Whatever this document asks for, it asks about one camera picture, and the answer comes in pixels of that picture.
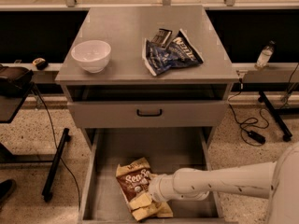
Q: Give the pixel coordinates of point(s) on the black drawer handle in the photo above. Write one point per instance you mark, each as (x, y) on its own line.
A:
(149, 114)

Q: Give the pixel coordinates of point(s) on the dark snack bar packet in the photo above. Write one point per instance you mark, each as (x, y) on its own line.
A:
(161, 38)

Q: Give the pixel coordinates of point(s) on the grey top drawer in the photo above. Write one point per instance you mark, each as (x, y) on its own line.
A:
(122, 114)

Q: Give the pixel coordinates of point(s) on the white ceramic bowl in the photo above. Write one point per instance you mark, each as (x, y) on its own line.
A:
(92, 56)

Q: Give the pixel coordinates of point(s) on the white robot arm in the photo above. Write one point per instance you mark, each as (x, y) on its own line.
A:
(276, 181)

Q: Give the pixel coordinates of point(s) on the small tape measure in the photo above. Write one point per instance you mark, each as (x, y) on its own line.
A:
(40, 63)

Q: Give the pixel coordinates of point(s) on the open grey middle drawer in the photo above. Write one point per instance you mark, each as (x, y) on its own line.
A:
(167, 150)

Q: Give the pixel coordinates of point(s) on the black bag on table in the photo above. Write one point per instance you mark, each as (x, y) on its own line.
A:
(14, 81)

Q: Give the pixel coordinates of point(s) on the brown sea salt chip bag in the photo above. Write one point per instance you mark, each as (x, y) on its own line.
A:
(135, 178)

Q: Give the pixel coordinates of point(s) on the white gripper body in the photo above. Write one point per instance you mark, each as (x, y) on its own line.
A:
(158, 188)

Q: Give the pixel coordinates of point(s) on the clear plastic bottle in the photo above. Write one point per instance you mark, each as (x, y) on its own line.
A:
(265, 55)

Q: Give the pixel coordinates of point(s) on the grey drawer cabinet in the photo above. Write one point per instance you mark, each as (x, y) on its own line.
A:
(126, 77)

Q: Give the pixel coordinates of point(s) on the blue chip bag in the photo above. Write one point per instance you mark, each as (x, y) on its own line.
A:
(179, 53)

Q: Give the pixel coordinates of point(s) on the black shoe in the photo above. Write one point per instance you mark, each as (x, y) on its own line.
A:
(6, 189)

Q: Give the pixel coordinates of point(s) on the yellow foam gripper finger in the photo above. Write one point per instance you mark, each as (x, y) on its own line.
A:
(141, 200)
(148, 211)

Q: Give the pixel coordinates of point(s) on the black power adapter with cable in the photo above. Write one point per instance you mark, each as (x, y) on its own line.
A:
(251, 138)

